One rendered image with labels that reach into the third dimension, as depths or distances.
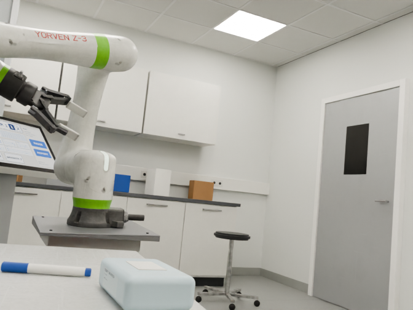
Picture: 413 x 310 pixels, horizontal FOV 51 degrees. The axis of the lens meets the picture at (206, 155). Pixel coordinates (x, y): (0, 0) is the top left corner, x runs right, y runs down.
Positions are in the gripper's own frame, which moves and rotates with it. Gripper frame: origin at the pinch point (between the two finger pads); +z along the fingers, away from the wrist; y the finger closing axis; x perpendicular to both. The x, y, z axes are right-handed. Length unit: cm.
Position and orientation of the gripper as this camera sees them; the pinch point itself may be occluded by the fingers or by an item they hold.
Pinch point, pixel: (78, 123)
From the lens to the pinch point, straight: 149.2
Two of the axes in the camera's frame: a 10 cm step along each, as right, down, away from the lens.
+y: -0.3, -6.1, 7.9
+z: 7.7, 4.9, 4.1
